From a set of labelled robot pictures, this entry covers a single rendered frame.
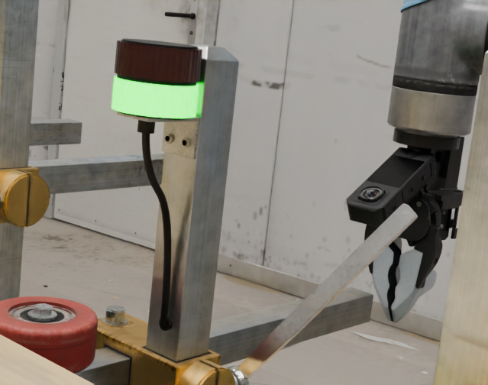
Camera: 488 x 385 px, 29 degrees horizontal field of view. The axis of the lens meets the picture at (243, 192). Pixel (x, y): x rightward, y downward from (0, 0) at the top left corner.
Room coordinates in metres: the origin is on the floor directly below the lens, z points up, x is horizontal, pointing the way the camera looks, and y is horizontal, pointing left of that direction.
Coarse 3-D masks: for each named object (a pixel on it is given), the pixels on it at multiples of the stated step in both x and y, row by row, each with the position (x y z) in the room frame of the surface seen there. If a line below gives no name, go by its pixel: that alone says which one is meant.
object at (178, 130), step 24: (192, 48) 0.66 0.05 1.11; (144, 120) 0.65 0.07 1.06; (168, 120) 0.66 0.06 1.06; (192, 120) 0.68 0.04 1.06; (144, 144) 0.67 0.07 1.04; (168, 144) 0.70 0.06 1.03; (192, 144) 0.69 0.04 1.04; (168, 216) 0.69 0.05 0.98; (168, 240) 0.69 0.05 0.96; (168, 264) 0.69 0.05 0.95; (168, 288) 0.69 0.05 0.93
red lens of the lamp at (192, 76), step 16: (128, 48) 0.65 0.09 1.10; (144, 48) 0.65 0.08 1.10; (160, 48) 0.65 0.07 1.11; (128, 64) 0.65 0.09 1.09; (144, 64) 0.65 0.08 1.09; (160, 64) 0.65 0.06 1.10; (176, 64) 0.65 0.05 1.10; (192, 64) 0.66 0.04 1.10; (176, 80) 0.65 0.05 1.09; (192, 80) 0.66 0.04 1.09
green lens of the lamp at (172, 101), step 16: (128, 80) 0.65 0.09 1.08; (112, 96) 0.67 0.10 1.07; (128, 96) 0.65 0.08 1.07; (144, 96) 0.65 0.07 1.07; (160, 96) 0.65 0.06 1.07; (176, 96) 0.65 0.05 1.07; (192, 96) 0.66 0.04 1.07; (128, 112) 0.65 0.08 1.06; (144, 112) 0.65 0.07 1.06; (160, 112) 0.65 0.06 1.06; (176, 112) 0.65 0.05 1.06; (192, 112) 0.67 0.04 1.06
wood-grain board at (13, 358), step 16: (0, 336) 0.62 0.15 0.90; (0, 352) 0.59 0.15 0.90; (16, 352) 0.59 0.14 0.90; (32, 352) 0.60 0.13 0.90; (0, 368) 0.57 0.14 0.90; (16, 368) 0.57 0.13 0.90; (32, 368) 0.57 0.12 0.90; (48, 368) 0.57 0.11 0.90; (64, 368) 0.58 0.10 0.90; (0, 384) 0.54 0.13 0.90; (16, 384) 0.54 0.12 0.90; (32, 384) 0.55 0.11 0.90; (48, 384) 0.55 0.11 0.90; (64, 384) 0.55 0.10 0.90; (80, 384) 0.55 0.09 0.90
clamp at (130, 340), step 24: (96, 336) 0.74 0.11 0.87; (120, 336) 0.73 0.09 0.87; (144, 336) 0.73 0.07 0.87; (144, 360) 0.70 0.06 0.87; (168, 360) 0.69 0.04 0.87; (192, 360) 0.69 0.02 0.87; (216, 360) 0.71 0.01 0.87; (144, 384) 0.70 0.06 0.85; (168, 384) 0.68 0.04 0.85; (192, 384) 0.67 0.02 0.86; (216, 384) 0.68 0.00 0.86
